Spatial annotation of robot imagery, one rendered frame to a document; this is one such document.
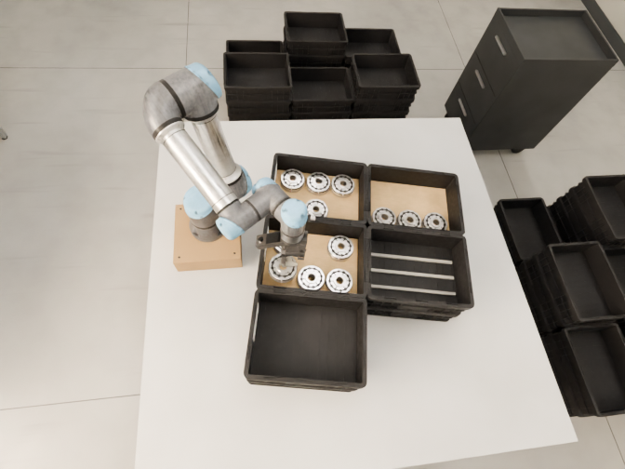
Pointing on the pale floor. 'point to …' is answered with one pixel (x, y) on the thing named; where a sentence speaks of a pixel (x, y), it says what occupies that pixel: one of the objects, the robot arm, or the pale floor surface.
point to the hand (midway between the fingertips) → (283, 259)
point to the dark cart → (527, 75)
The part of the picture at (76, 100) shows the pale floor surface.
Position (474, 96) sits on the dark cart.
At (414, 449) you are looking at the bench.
